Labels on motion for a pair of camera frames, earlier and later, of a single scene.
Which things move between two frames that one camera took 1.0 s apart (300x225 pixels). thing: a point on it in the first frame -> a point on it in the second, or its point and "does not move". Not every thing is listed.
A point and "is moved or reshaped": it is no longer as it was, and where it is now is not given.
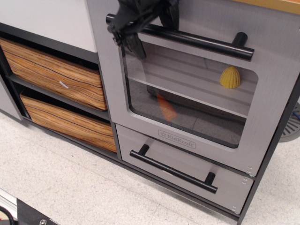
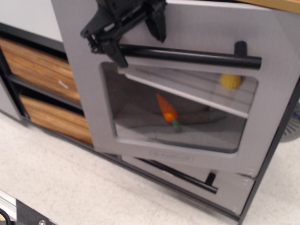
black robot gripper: [132, 16] -> [114, 16]
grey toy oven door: [221, 85] is moved or reshaped
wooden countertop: [291, 6] does not move
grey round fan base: [292, 131] does not move
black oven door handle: [236, 46] -> [239, 59]
